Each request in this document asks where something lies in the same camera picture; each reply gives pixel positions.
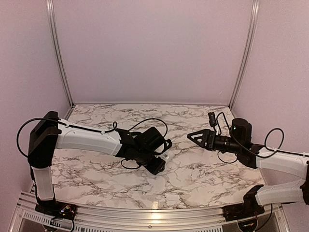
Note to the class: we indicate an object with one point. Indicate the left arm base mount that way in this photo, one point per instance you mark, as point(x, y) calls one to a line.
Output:
point(57, 209)

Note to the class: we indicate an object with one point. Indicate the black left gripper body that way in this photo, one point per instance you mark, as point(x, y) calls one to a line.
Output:
point(153, 167)

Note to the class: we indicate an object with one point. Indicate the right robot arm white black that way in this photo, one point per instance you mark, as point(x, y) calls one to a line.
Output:
point(260, 157)

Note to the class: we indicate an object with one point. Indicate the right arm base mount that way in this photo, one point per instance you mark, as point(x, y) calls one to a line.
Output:
point(242, 210)

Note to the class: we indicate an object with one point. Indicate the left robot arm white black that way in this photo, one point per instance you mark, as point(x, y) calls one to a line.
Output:
point(52, 132)

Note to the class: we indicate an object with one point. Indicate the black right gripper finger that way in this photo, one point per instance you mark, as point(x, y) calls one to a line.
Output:
point(200, 141)
point(201, 135)

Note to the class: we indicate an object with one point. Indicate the left aluminium frame post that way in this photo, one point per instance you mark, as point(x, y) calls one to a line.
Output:
point(56, 44)

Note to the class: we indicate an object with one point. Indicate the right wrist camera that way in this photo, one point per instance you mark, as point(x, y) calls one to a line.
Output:
point(214, 122)

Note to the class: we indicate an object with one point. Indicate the right aluminium frame post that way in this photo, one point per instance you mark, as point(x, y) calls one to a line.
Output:
point(246, 53)

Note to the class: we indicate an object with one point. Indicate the aluminium frame post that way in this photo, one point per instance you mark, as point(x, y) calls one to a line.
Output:
point(56, 44)
point(246, 53)

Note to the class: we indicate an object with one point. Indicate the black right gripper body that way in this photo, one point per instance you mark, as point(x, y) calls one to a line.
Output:
point(211, 147)

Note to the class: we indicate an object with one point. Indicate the front aluminium rail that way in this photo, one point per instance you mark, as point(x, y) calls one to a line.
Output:
point(103, 219)

